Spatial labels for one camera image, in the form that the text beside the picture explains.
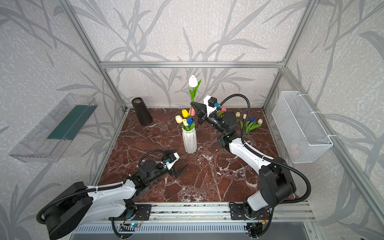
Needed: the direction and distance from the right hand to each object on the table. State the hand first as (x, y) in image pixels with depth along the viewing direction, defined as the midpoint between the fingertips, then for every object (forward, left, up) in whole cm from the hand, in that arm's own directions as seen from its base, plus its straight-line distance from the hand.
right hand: (193, 99), depth 68 cm
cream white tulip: (-4, +7, -10) cm, 13 cm away
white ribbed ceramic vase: (-7, +3, -26) cm, 27 cm away
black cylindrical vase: (+19, +38, -31) cm, 53 cm away
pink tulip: (-1, +1, -8) cm, 8 cm away
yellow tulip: (+1, +5, -11) cm, 12 cm away
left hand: (-15, +6, -25) cm, 30 cm away
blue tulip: (-6, +2, -8) cm, 10 cm away
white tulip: (-5, +5, -11) cm, 13 cm away
